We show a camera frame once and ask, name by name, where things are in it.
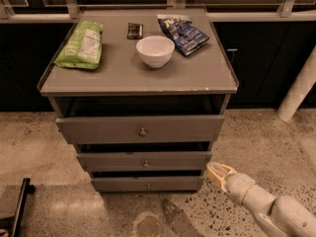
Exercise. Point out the metal window frame rail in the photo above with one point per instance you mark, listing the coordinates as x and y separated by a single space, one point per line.
63 11

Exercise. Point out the white bowl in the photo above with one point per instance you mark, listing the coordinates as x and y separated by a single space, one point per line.
155 51

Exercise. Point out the blue chip bag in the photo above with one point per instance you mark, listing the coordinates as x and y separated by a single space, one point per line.
181 31

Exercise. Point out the white diagonal pole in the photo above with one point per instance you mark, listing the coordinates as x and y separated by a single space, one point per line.
300 88

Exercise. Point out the black snack bar wrapper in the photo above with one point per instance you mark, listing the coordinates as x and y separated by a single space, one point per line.
134 31

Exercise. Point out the grey top drawer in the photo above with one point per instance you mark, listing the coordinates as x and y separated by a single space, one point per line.
149 129

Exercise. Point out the grey drawer cabinet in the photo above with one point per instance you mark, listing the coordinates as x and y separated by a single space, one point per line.
124 86

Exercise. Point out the green chip bag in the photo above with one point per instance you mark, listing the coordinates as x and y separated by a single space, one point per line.
83 49

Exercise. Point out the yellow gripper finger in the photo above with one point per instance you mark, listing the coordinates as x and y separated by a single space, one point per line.
218 183
219 171

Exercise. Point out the grey bottom drawer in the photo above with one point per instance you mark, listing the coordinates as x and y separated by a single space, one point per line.
148 184

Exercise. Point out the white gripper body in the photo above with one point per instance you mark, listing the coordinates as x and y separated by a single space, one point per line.
239 186

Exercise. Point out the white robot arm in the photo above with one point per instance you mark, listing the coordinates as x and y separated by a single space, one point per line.
282 216

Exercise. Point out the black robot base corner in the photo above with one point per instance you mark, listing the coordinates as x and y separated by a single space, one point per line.
10 223

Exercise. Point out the grey drawer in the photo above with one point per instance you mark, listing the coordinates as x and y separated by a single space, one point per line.
148 184
144 161
149 129

